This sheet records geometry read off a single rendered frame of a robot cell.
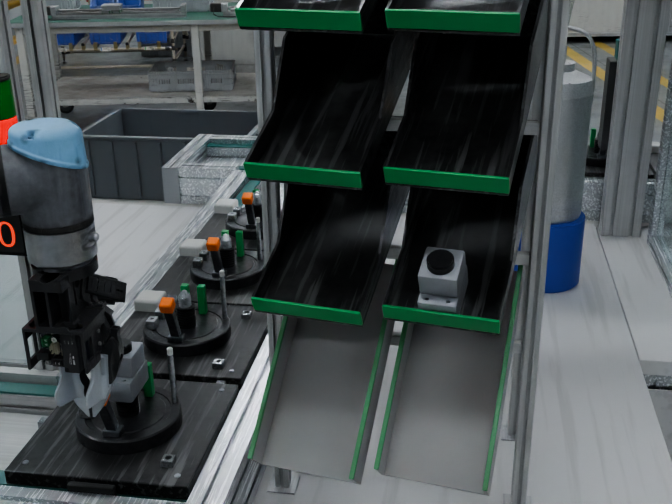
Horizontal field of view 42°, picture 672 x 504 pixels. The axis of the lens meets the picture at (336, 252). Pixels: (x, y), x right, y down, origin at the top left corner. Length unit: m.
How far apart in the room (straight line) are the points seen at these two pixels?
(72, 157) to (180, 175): 1.43
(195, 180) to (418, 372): 1.36
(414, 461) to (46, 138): 0.55
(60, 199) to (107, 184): 2.27
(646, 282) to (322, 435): 1.04
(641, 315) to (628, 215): 0.42
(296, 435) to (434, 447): 0.17
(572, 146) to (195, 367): 0.85
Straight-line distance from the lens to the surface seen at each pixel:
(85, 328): 0.99
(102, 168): 3.21
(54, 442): 1.23
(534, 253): 1.06
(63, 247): 0.97
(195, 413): 1.25
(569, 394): 1.52
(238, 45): 8.48
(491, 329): 0.97
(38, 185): 0.95
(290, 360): 1.12
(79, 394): 1.11
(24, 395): 1.41
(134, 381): 1.18
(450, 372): 1.10
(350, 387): 1.09
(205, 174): 2.33
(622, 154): 2.13
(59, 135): 0.94
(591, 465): 1.36
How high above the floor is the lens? 1.64
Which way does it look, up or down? 23 degrees down
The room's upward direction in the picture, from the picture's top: 1 degrees counter-clockwise
